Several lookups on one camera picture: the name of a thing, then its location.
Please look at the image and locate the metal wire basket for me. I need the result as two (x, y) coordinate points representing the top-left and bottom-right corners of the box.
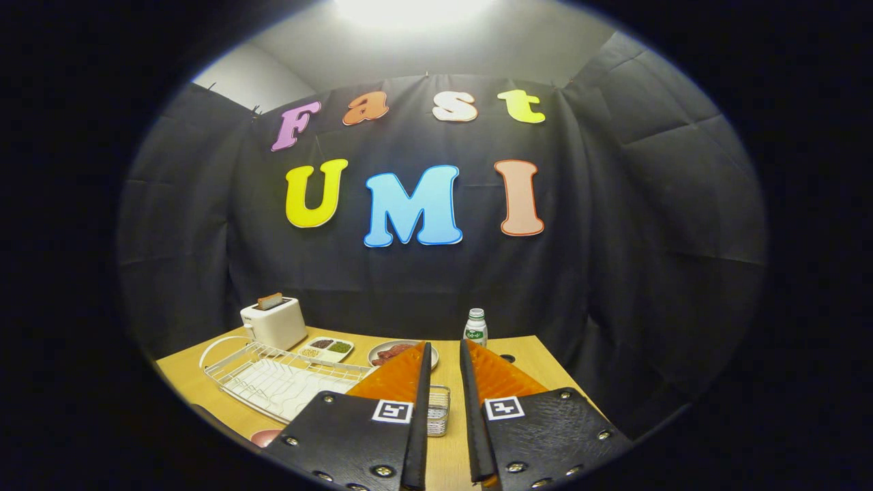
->
(426, 385), (452, 438)

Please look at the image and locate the white divided bean tray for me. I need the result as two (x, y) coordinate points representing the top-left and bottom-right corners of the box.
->
(298, 336), (355, 363)

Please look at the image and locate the black backdrop cloth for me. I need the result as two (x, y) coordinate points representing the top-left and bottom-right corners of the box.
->
(116, 31), (768, 437)

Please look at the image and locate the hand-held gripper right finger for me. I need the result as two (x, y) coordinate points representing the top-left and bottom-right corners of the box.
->
(459, 339), (634, 491)

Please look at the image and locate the white wire dish rack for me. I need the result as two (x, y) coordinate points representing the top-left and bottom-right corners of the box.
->
(199, 336), (374, 425)

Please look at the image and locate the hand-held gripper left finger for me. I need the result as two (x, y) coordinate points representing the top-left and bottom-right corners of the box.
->
(263, 341), (433, 491)

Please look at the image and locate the white green-label drink bottle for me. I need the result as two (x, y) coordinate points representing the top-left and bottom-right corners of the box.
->
(464, 308), (489, 348)

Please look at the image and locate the white toaster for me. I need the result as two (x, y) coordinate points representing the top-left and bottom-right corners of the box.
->
(240, 297), (308, 351)

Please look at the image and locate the white drip tray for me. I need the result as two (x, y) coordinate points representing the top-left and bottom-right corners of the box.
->
(225, 360), (369, 422)

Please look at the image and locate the round cream plate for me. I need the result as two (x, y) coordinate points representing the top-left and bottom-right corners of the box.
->
(368, 340), (440, 370)

